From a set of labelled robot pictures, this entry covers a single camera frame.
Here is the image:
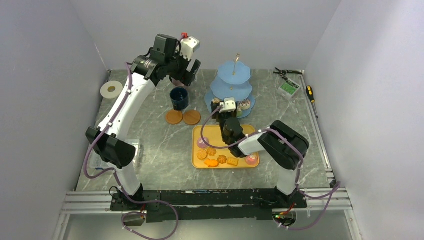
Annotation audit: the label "green white electronic box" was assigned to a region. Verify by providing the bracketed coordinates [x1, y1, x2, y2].
[277, 78, 302, 101]

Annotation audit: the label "purple-grey mug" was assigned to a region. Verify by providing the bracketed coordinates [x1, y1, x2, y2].
[170, 77, 185, 87]

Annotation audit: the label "dark blue mug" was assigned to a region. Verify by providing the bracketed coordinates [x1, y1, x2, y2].
[169, 87, 189, 111]

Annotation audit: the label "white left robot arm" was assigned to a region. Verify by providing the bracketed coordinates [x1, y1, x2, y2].
[83, 34, 201, 210]

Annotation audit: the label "left wooden coaster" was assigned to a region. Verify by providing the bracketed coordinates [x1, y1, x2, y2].
[165, 109, 183, 125]

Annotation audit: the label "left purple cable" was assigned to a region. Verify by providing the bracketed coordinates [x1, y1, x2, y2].
[82, 36, 180, 240]

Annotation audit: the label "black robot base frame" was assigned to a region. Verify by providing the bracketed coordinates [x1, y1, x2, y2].
[110, 188, 308, 223]

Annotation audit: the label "wooden coaster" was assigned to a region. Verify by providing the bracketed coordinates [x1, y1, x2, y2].
[182, 109, 202, 126]
[165, 109, 183, 125]

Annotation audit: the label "yellow black screwdriver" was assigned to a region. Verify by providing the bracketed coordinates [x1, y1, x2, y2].
[306, 85, 319, 119]

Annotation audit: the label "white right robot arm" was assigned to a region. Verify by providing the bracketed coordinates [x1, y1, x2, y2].
[210, 101, 310, 208]

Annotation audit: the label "round orange cookie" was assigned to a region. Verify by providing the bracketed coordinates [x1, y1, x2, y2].
[196, 149, 208, 160]

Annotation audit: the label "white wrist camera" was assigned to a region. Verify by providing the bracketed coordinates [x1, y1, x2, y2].
[219, 97, 237, 113]
[179, 32, 201, 62]

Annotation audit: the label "yellow cupcake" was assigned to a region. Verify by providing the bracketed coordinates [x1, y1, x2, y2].
[212, 97, 222, 104]

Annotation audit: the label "square cracker biscuit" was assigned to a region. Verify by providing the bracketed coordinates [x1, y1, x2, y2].
[226, 157, 239, 167]

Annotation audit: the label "blue three-tier cake stand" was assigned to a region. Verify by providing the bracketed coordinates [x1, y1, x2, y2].
[204, 54, 256, 119]

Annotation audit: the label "white tape roll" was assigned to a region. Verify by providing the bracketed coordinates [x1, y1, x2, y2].
[100, 81, 124, 100]

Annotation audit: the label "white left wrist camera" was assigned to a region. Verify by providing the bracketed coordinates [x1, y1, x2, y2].
[179, 32, 201, 62]

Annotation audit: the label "orange fish-shaped cookie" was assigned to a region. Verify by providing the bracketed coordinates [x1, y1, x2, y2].
[203, 158, 220, 168]

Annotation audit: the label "black pliers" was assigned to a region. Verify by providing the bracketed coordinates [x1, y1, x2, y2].
[273, 67, 304, 77]

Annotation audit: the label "chocolate white sprinkled donut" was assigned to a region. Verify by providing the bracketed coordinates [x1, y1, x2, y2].
[237, 98, 251, 111]

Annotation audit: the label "dark orange swirl cookie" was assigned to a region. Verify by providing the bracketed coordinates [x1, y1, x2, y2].
[217, 155, 227, 164]

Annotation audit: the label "yellow serving tray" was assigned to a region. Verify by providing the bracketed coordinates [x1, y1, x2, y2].
[191, 125, 260, 169]

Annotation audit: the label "right wooden coaster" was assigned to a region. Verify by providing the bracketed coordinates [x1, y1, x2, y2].
[182, 109, 202, 126]

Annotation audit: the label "green cupcake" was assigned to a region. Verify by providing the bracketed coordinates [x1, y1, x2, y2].
[236, 106, 243, 118]

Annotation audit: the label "purple cupcake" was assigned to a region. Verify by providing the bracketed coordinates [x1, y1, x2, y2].
[196, 137, 209, 149]

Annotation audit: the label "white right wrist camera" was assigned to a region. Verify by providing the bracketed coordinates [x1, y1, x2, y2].
[219, 97, 237, 113]

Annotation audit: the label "pink cupcake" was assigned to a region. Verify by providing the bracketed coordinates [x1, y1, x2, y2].
[244, 154, 259, 166]

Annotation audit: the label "clear plastic screw box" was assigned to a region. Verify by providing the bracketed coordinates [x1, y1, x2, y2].
[87, 139, 144, 171]

